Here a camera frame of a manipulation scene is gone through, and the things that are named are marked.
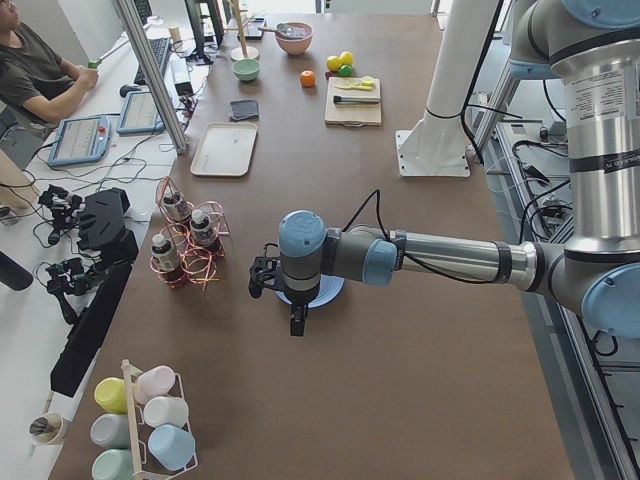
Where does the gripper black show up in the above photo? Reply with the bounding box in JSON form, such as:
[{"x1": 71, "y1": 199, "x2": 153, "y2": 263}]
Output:
[{"x1": 290, "y1": 301, "x2": 308, "y2": 337}]

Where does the blue plate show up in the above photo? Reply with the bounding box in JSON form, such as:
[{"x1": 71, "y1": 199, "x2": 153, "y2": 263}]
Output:
[{"x1": 295, "y1": 274, "x2": 344, "y2": 308}]

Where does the orange fruit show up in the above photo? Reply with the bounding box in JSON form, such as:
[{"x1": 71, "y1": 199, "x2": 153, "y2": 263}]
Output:
[{"x1": 299, "y1": 70, "x2": 317, "y2": 88}]

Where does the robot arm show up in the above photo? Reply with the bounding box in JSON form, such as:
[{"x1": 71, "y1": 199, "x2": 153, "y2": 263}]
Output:
[{"x1": 251, "y1": 1, "x2": 639, "y2": 338}]

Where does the tea bottle two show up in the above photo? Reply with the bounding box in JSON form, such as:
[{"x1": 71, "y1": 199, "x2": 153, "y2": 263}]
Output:
[{"x1": 190, "y1": 209, "x2": 218, "y2": 252}]

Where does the pink cup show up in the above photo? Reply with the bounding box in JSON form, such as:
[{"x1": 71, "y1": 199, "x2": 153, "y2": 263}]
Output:
[{"x1": 133, "y1": 365, "x2": 175, "y2": 404}]

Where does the tea bottle three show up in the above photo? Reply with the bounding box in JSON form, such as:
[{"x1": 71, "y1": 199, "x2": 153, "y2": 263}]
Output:
[{"x1": 151, "y1": 233, "x2": 187, "y2": 288}]

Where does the white cup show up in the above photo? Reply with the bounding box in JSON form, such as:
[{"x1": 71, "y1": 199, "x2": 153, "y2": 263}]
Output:
[{"x1": 143, "y1": 396, "x2": 189, "y2": 428}]

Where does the tea bottle one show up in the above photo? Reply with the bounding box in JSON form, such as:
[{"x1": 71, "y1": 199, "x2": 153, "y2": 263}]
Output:
[{"x1": 162, "y1": 190, "x2": 191, "y2": 222}]

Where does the wooden cup rack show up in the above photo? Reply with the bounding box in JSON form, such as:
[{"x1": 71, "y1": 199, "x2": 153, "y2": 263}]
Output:
[{"x1": 121, "y1": 359, "x2": 199, "y2": 480}]

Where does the blue cup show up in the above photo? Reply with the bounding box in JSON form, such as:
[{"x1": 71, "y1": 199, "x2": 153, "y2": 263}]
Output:
[{"x1": 147, "y1": 424, "x2": 196, "y2": 471}]

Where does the cream rectangular tray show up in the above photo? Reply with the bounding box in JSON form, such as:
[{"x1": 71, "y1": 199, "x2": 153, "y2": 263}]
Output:
[{"x1": 190, "y1": 122, "x2": 257, "y2": 177}]

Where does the yellow cup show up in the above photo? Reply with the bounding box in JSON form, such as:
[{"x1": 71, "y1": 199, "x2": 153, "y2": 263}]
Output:
[{"x1": 94, "y1": 377, "x2": 127, "y2": 414}]

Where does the grey cup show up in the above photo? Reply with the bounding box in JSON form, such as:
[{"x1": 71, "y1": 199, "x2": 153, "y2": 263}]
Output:
[{"x1": 89, "y1": 413, "x2": 130, "y2": 449}]

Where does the wooden cutting board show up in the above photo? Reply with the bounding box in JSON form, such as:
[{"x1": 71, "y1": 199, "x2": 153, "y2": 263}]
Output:
[{"x1": 324, "y1": 76, "x2": 382, "y2": 126}]

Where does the grey folded cloth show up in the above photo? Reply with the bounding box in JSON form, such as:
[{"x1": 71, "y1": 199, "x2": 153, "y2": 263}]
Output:
[{"x1": 229, "y1": 99, "x2": 259, "y2": 121}]

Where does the light green cup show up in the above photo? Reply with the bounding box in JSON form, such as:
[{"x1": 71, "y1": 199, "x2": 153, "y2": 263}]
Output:
[{"x1": 91, "y1": 449, "x2": 134, "y2": 480}]

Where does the yellow plastic knife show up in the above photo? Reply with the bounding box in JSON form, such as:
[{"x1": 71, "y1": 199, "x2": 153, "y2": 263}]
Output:
[{"x1": 334, "y1": 83, "x2": 375, "y2": 91}]

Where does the green lime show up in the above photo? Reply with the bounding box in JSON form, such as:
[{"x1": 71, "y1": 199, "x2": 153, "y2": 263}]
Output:
[{"x1": 337, "y1": 65, "x2": 353, "y2": 77}]

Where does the green bowl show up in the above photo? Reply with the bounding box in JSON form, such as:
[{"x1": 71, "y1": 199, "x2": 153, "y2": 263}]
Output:
[{"x1": 232, "y1": 58, "x2": 261, "y2": 82}]

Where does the teach pendant far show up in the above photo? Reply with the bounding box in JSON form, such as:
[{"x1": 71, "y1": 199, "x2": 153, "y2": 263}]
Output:
[{"x1": 116, "y1": 91, "x2": 165, "y2": 136}]

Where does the teach pendant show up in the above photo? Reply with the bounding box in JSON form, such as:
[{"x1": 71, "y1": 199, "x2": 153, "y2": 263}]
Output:
[
  {"x1": 116, "y1": 91, "x2": 165, "y2": 136},
  {"x1": 47, "y1": 115, "x2": 111, "y2": 167}
]

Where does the yellow lemon upper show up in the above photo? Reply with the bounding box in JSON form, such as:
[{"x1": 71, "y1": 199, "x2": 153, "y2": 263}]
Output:
[{"x1": 325, "y1": 56, "x2": 342, "y2": 72}]

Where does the yellow lemon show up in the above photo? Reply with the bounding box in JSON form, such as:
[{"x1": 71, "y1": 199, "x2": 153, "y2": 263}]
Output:
[
  {"x1": 325, "y1": 56, "x2": 342, "y2": 72},
  {"x1": 339, "y1": 51, "x2": 354, "y2": 66}
]

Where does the yellow lemon lower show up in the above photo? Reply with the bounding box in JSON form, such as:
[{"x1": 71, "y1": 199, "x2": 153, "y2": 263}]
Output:
[{"x1": 339, "y1": 51, "x2": 354, "y2": 66}]

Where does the paper cup with tools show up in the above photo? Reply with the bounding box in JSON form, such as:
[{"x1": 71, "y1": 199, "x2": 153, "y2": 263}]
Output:
[{"x1": 29, "y1": 412, "x2": 70, "y2": 446}]

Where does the wooden mug tree stand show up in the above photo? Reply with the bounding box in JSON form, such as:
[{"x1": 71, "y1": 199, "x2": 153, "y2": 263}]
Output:
[{"x1": 224, "y1": 0, "x2": 260, "y2": 62}]

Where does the teach pendant near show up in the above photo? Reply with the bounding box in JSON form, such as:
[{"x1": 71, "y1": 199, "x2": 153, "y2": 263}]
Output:
[{"x1": 47, "y1": 115, "x2": 111, "y2": 167}]

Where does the pink bowl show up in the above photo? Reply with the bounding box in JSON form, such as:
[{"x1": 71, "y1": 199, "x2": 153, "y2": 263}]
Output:
[{"x1": 275, "y1": 22, "x2": 313, "y2": 56}]

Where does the black keyboard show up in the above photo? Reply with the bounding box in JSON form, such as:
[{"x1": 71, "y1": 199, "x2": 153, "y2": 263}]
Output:
[{"x1": 133, "y1": 37, "x2": 171, "y2": 86}]

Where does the seated person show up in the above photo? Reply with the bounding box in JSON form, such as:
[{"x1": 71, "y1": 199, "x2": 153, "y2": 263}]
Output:
[{"x1": 0, "y1": 0, "x2": 100, "y2": 126}]

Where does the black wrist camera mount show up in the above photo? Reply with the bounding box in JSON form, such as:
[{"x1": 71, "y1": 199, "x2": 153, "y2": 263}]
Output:
[{"x1": 248, "y1": 242, "x2": 284, "y2": 299}]

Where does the copper wire bottle rack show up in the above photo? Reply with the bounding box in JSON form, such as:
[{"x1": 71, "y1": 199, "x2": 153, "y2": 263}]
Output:
[{"x1": 149, "y1": 176, "x2": 230, "y2": 290}]

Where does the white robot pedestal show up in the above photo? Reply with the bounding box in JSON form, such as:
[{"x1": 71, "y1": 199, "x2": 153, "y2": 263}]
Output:
[{"x1": 396, "y1": 1, "x2": 502, "y2": 178}]

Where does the aluminium frame post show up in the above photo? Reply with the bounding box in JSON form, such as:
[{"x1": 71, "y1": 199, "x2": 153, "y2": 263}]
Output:
[{"x1": 114, "y1": 0, "x2": 188, "y2": 154}]

